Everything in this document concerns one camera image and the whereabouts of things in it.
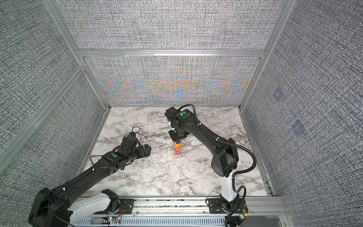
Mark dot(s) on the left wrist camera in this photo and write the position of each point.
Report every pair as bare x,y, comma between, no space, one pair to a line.
129,142

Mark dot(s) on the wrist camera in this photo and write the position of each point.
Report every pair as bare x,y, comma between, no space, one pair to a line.
171,113
129,142

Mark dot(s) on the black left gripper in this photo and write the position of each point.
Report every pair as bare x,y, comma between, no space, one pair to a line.
143,153

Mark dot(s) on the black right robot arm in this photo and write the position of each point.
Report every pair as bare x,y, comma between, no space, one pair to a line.
225,155

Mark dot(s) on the aluminium front rail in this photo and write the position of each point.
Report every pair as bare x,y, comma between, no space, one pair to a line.
195,205

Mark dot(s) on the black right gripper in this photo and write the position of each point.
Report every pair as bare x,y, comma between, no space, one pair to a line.
175,138

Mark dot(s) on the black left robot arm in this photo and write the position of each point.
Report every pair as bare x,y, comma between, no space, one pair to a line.
54,208

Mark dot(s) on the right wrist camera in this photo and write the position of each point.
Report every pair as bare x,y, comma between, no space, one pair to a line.
171,113

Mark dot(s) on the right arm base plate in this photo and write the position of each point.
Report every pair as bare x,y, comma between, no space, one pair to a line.
215,206

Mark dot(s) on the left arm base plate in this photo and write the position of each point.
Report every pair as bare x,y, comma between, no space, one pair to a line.
123,206

